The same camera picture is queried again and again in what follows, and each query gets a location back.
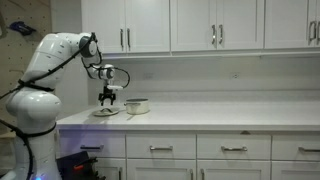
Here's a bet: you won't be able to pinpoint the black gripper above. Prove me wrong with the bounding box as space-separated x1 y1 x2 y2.
98 85 117 107

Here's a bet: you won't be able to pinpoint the white pot lid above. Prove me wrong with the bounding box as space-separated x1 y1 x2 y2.
92 107 120 117

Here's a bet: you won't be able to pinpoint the white drawer front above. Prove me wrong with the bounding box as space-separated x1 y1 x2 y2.
59 130 126 158
271 134 320 162
126 133 197 160
196 133 272 160

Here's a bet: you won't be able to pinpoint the white base cabinet door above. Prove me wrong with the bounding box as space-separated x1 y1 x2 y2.
94 158 126 180
196 159 271 180
126 159 197 180
271 161 320 180

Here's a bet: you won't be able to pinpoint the black tool bag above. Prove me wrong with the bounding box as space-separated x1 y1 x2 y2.
56 151 106 180

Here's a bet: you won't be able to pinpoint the white base cabinet unit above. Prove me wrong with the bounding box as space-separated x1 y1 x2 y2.
58 129 320 180

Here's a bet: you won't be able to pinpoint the blue tool on pegboard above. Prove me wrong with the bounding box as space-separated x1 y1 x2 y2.
9 21 37 36

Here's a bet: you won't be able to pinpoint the white pot with metal handle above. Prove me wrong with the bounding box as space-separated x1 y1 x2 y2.
124 98 150 116

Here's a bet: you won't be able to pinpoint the metal drawer handle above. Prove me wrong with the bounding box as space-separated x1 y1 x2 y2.
220 145 248 152
149 145 174 151
298 146 320 153
79 144 105 150

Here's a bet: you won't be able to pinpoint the red black handled pliers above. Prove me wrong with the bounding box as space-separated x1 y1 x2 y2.
73 158 99 172

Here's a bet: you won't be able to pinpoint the white wall cabinet door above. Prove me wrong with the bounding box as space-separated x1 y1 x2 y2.
264 0 309 50
169 0 218 52
81 0 126 54
308 0 320 49
124 0 171 54
216 0 265 51

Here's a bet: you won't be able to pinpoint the white wall cabinet unit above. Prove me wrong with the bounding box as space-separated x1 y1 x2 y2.
81 0 320 60

